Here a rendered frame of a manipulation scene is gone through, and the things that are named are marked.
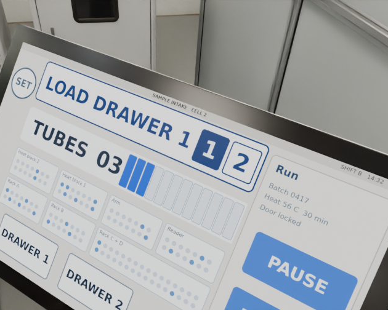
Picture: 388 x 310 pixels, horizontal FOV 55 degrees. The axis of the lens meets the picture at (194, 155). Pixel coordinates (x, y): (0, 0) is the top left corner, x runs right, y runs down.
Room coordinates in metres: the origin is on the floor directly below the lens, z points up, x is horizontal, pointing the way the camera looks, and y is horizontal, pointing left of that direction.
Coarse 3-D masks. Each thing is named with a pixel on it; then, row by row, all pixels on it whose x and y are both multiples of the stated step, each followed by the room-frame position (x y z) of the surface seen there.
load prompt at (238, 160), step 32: (64, 96) 0.38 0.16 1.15; (96, 96) 0.37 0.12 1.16; (128, 96) 0.36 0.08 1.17; (128, 128) 0.34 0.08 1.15; (160, 128) 0.33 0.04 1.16; (192, 128) 0.32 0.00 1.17; (224, 128) 0.31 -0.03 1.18; (192, 160) 0.30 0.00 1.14; (224, 160) 0.29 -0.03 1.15; (256, 160) 0.28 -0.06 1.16
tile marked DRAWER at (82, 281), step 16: (64, 272) 0.23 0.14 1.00; (80, 272) 0.23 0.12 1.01; (96, 272) 0.23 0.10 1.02; (64, 288) 0.22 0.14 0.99; (80, 288) 0.22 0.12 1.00; (96, 288) 0.22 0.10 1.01; (112, 288) 0.21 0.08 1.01; (128, 288) 0.21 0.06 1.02; (96, 304) 0.20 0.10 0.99; (112, 304) 0.20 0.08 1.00; (128, 304) 0.20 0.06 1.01
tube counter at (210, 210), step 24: (96, 168) 0.31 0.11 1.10; (120, 168) 0.31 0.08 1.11; (144, 168) 0.30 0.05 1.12; (168, 168) 0.30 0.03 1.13; (144, 192) 0.28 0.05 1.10; (168, 192) 0.28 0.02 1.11; (192, 192) 0.27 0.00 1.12; (216, 192) 0.27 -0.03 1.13; (192, 216) 0.25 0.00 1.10; (216, 216) 0.25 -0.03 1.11; (240, 216) 0.25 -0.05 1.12
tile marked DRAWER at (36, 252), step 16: (0, 224) 0.29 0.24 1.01; (16, 224) 0.29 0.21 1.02; (0, 240) 0.27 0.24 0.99; (16, 240) 0.27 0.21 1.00; (32, 240) 0.27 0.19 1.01; (48, 240) 0.26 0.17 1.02; (16, 256) 0.26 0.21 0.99; (32, 256) 0.25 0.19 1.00; (48, 256) 0.25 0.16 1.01; (48, 272) 0.24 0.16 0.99
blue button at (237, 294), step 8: (240, 288) 0.20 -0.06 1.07; (232, 296) 0.19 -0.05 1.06; (240, 296) 0.19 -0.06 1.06; (248, 296) 0.19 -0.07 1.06; (256, 296) 0.19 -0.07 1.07; (232, 304) 0.19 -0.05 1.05; (240, 304) 0.19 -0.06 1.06; (248, 304) 0.18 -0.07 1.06; (256, 304) 0.18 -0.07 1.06; (264, 304) 0.18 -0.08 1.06
